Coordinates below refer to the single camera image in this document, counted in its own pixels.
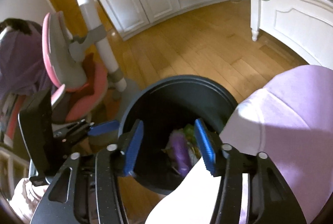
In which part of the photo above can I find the purple bottle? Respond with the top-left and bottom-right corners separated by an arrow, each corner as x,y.
169,130 -> 192,178

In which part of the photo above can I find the black trash bin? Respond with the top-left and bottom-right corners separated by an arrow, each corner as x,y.
119,75 -> 238,195

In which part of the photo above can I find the pink desk chair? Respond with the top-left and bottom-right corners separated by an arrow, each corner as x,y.
42,11 -> 108,124

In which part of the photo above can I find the purple tablecloth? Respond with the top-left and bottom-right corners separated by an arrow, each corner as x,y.
144,64 -> 333,224

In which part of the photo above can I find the white bed frame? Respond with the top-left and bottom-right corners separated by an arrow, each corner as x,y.
250,0 -> 332,69

